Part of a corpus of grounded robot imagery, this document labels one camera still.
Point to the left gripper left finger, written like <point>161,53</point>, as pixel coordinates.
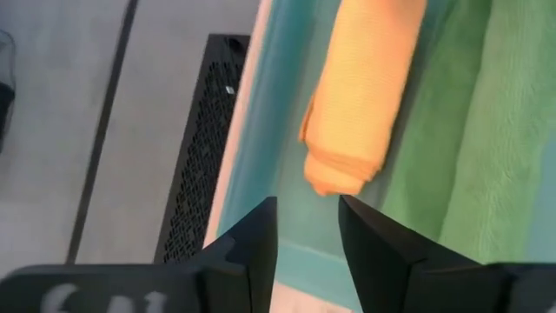
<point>252,252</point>

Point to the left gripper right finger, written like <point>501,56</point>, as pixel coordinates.
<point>378,256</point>

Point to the green microfiber towel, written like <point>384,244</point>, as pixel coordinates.
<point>478,130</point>

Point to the orange microfiber towel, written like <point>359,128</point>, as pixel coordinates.
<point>360,95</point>

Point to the teal plastic basket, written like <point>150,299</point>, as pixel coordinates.
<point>269,130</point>

